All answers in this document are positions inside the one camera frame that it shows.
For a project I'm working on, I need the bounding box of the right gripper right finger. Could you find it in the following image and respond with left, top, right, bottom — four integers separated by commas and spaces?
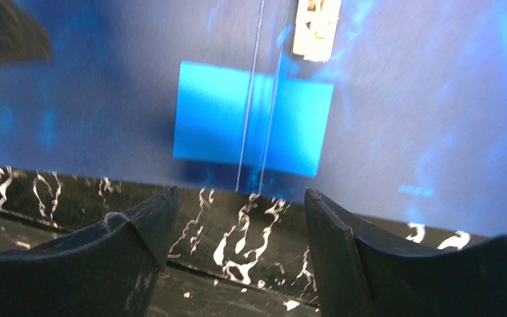
304, 189, 507, 316

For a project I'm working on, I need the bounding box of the blue plastic folder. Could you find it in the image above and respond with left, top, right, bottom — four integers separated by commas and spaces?
0, 1, 507, 235

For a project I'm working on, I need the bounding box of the silver folder clip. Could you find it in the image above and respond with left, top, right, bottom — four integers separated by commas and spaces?
292, 0, 342, 63

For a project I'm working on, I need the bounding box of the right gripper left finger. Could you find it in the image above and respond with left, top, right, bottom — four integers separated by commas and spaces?
0, 187, 180, 316

